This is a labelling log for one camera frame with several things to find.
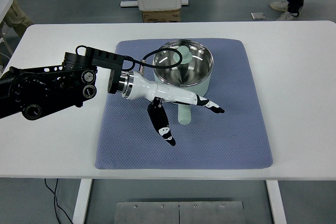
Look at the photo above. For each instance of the white table leg left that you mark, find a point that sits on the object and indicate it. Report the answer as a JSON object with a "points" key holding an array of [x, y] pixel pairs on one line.
{"points": [[82, 201]]}

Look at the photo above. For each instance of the glass lid with green knob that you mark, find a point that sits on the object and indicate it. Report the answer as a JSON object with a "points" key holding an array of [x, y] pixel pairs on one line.
{"points": [[183, 63]]}

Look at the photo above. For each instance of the white table leg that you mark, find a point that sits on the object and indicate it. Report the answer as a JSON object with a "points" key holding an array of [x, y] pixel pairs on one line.
{"points": [[275, 200], [82, 201]]}

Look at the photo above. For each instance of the green pot with handle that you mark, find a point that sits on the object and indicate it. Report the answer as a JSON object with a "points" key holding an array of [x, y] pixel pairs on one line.
{"points": [[184, 111]]}

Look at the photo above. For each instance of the small grey floor object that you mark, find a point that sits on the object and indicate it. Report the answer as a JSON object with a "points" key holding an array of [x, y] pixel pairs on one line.
{"points": [[258, 16]]}

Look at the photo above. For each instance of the brown cardboard box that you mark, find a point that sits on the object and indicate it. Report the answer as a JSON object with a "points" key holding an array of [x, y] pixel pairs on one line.
{"points": [[162, 16]]}

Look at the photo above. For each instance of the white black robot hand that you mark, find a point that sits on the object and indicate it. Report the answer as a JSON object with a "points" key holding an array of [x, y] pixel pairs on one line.
{"points": [[133, 86]]}

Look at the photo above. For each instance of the grey metal floor plate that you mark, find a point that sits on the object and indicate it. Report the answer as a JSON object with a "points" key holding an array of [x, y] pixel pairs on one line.
{"points": [[180, 212]]}

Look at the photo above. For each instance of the blue quilted mat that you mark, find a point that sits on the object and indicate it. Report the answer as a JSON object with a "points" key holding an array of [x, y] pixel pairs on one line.
{"points": [[236, 139]]}

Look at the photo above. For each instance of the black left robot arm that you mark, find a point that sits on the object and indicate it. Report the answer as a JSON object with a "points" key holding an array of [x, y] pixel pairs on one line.
{"points": [[39, 92]]}

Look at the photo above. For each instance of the person in beige trousers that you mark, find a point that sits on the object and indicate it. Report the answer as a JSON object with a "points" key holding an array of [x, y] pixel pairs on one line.
{"points": [[17, 19]]}

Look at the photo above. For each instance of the white table leg right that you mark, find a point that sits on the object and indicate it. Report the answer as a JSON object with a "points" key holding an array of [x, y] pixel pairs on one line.
{"points": [[275, 200]]}

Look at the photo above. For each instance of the white side table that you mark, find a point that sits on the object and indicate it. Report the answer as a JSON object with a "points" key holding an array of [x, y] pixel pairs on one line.
{"points": [[4, 7]]}

